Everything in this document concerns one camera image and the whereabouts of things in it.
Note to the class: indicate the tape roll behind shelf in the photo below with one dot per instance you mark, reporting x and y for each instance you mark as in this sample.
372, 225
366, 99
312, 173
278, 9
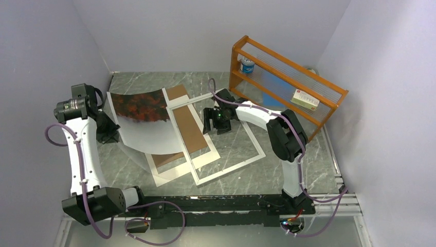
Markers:
313, 70

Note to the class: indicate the red autumn photo print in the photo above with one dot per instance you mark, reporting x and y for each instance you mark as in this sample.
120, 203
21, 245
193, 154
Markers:
145, 124

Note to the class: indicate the blue white can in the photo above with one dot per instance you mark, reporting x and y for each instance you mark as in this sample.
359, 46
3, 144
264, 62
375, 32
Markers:
247, 66

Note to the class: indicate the white picture frame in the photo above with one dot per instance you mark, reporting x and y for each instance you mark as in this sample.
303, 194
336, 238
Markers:
223, 158

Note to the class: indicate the white mat board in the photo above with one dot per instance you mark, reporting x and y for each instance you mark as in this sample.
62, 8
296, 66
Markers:
184, 160

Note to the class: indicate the orange wooden shelf rack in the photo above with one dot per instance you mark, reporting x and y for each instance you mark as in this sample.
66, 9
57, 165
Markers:
330, 96

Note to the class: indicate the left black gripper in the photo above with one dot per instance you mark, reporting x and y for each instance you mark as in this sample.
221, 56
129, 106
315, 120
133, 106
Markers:
111, 135

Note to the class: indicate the brown backing board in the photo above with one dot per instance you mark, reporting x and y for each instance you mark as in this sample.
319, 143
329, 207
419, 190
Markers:
191, 133

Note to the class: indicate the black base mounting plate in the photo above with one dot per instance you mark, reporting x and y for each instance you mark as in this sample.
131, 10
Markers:
268, 210

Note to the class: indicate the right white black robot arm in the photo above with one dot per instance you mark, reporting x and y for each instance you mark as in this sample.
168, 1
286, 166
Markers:
286, 134

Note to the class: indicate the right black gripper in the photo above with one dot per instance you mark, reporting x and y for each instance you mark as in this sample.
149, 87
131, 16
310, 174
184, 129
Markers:
210, 113

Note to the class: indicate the small cream red box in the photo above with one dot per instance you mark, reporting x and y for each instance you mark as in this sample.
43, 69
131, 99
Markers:
304, 100

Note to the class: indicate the aluminium rail frame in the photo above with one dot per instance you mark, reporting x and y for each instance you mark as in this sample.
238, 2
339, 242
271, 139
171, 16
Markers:
328, 205

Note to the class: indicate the blue paper sheet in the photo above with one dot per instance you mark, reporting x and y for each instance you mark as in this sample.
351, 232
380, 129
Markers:
276, 86

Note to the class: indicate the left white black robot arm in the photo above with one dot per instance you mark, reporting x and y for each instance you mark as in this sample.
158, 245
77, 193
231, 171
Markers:
85, 125

